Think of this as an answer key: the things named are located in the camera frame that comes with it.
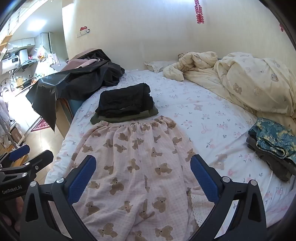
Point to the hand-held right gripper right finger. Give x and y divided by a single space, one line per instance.
203 180

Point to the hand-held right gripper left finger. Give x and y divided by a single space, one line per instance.
81 183

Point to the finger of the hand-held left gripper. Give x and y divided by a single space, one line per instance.
19 153
40 160

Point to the pink bear print pants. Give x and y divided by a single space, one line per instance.
138 150

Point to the black folded pants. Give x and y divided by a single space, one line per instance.
124 99

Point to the person's left hand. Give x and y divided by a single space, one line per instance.
18 205

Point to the dark red patterned rug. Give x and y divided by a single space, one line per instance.
40 125

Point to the white hanging garment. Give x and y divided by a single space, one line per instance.
4 120

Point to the brown cardboard box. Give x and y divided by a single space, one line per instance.
63 115

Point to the teal storage box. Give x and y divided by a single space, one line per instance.
76 106

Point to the white floral bed sheet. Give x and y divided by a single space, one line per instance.
196 111

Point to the dark grey folded garment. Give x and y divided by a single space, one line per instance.
277 166

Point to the teal patterned garment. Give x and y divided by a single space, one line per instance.
270 132

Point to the olive green folded garment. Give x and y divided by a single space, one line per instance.
150 113

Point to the black shiny cloth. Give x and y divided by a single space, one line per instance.
76 81

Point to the steel range hood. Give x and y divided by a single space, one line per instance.
27 63

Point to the white water heater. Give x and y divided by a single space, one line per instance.
16 59

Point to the silver laptop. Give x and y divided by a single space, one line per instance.
59 66

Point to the white plastic bag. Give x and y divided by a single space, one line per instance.
39 53

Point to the pink cloth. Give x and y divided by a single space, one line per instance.
76 63

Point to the cream bear print duvet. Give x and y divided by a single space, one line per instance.
254 81

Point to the grey refrigerator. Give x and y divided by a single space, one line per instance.
46 44

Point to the white frilled pillow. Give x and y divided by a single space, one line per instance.
157 65

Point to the red hanging decoration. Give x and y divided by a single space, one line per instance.
199 14

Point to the white wall cabinet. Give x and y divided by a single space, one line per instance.
22 42

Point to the wall socket with red sticker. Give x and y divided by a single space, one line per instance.
83 30

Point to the small red wall decoration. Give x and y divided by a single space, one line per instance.
282 27

